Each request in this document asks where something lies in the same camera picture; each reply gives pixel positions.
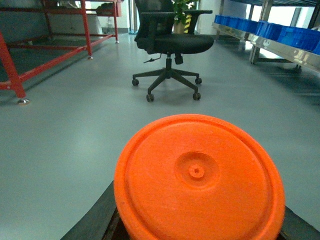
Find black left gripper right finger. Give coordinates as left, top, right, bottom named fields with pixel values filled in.
left=278, top=206, right=320, bottom=240

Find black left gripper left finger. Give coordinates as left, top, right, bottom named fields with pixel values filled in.
left=62, top=182, right=123, bottom=240

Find far steel rack blue bins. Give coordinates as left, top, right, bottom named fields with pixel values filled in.
left=212, top=0, right=320, bottom=72

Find black office chair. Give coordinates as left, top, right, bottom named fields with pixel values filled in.
left=132, top=0, right=214, bottom=102

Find green potted plant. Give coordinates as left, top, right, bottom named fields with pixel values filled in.
left=171, top=0, right=198, bottom=34

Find red metal frame table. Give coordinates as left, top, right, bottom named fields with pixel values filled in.
left=0, top=0, right=121, bottom=106

